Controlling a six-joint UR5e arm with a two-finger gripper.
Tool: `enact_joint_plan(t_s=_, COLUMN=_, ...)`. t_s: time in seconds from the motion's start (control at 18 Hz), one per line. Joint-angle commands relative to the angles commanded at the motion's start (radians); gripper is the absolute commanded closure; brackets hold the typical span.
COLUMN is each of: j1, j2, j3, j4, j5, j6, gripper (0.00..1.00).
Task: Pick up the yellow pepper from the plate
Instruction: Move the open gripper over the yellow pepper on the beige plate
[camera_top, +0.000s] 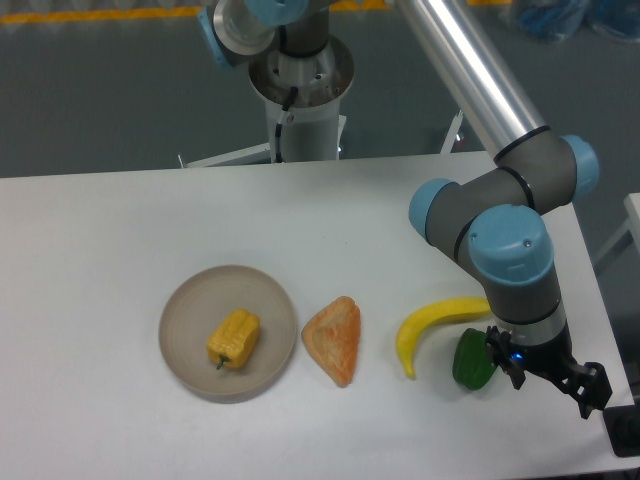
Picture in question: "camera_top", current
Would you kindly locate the yellow toy bell pepper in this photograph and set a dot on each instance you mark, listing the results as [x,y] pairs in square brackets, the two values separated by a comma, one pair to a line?
[233,342]

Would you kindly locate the white metal frame bracket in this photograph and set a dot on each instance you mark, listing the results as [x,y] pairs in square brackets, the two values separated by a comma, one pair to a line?
[453,136]

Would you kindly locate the beige round plate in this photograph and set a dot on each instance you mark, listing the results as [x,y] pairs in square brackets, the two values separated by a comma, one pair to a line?
[198,307]

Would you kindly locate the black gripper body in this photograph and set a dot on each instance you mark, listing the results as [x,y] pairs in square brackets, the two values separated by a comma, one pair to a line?
[552,361]

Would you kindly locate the black box at table edge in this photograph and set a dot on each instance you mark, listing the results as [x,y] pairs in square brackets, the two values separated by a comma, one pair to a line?
[622,425]

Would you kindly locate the orange toy toast slice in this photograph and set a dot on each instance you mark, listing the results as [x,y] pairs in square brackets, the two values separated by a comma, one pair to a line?
[332,337]

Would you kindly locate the blue plastic bags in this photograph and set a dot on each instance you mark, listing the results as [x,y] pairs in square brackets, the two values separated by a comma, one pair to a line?
[560,20]

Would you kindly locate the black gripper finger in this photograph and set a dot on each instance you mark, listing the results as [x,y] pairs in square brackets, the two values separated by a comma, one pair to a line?
[498,347]
[587,384]

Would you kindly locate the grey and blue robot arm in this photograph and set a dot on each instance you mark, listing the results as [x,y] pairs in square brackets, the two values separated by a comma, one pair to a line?
[491,227]

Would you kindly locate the yellow toy banana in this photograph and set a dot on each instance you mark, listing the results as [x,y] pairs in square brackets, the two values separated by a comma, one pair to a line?
[444,312]

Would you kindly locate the white furniture edge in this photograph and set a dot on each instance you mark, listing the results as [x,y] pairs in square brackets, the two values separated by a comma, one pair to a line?
[625,236]

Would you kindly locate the green toy bell pepper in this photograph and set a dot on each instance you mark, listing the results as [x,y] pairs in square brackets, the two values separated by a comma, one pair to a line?
[471,367]

